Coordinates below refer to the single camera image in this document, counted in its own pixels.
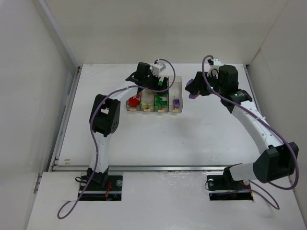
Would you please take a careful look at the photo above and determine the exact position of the red lego brick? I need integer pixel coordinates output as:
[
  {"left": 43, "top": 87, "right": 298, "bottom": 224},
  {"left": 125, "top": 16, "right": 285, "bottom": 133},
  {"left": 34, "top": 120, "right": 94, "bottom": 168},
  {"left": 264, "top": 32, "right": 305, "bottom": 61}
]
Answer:
[{"left": 128, "top": 94, "right": 141, "bottom": 107}]

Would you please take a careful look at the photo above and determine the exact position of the light green square lego brick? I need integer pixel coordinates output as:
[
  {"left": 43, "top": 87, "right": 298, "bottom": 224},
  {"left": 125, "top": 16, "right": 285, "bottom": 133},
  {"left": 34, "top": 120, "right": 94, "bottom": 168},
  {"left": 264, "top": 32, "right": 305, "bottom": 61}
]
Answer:
[{"left": 141, "top": 101, "right": 154, "bottom": 110}]

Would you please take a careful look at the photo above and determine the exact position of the dark green lego cluster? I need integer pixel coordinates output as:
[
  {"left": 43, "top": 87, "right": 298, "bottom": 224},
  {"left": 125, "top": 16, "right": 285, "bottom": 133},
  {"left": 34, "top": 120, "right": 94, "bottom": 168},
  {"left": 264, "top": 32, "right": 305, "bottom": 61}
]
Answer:
[{"left": 154, "top": 94, "right": 168, "bottom": 106}]

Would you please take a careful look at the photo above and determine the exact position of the purple green flower lego figure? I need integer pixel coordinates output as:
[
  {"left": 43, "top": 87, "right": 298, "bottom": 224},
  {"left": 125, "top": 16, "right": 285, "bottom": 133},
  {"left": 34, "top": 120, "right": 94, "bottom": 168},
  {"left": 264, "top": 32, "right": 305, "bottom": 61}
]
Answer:
[{"left": 185, "top": 79, "right": 200, "bottom": 100}]

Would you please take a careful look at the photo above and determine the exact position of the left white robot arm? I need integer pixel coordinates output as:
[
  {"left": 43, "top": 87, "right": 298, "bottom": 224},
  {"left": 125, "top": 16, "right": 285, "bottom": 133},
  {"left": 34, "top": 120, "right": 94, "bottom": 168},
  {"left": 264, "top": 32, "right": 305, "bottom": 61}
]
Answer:
[{"left": 86, "top": 59, "right": 169, "bottom": 188}]

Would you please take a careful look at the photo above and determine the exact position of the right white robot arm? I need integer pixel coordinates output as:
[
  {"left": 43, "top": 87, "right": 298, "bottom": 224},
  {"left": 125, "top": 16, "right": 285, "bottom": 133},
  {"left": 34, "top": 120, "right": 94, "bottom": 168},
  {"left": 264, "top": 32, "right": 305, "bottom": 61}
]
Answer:
[{"left": 185, "top": 65, "right": 298, "bottom": 189}]

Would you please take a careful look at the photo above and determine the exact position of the clear bin for light green legos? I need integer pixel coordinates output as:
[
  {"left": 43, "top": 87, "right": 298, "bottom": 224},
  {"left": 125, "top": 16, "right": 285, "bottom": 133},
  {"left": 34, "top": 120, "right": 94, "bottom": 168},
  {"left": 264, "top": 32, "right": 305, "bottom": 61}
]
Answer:
[{"left": 141, "top": 90, "right": 155, "bottom": 112}]

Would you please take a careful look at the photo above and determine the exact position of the clear bin for red legos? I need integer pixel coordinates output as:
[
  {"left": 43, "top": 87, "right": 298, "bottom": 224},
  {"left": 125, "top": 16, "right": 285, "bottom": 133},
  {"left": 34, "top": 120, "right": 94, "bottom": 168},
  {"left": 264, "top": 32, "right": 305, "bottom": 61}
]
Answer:
[{"left": 126, "top": 92, "right": 141, "bottom": 112}]

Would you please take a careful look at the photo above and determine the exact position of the clear bin for purple legos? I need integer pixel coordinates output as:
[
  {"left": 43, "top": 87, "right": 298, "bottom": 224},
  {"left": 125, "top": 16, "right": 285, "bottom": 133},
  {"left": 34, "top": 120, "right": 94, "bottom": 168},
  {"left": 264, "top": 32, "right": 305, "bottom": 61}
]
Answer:
[{"left": 168, "top": 76, "right": 183, "bottom": 113}]

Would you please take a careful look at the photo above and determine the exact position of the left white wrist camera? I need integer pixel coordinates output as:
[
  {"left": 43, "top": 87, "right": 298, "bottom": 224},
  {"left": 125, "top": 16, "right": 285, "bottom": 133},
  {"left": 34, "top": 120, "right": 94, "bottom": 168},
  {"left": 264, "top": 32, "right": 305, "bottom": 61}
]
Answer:
[{"left": 152, "top": 62, "right": 166, "bottom": 77}]

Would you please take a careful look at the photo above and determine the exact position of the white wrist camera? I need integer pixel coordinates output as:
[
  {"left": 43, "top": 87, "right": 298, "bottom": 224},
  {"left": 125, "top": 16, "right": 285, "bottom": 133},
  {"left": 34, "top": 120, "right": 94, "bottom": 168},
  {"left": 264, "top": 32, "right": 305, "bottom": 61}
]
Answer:
[
  {"left": 152, "top": 62, "right": 166, "bottom": 77},
  {"left": 207, "top": 58, "right": 223, "bottom": 77}
]

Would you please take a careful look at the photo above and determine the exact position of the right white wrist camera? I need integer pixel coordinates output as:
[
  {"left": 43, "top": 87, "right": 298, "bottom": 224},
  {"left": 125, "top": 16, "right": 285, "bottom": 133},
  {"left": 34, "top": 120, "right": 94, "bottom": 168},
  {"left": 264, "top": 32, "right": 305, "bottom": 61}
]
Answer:
[{"left": 207, "top": 58, "right": 223, "bottom": 77}]

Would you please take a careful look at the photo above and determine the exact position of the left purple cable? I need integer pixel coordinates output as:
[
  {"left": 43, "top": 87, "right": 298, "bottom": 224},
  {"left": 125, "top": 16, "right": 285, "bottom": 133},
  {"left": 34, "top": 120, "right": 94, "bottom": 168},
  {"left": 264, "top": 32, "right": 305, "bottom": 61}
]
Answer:
[{"left": 57, "top": 58, "right": 176, "bottom": 220}]

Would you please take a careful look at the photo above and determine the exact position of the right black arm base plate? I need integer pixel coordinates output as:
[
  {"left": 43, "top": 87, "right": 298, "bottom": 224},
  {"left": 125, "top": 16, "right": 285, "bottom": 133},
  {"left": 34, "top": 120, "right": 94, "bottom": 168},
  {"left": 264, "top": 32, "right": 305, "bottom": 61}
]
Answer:
[{"left": 205, "top": 174, "right": 254, "bottom": 201}]

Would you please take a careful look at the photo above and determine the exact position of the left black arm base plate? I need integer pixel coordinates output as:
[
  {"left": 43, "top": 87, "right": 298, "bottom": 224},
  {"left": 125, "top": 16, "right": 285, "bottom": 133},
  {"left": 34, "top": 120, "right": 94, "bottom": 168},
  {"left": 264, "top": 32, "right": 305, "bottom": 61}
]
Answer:
[{"left": 79, "top": 175, "right": 123, "bottom": 201}]

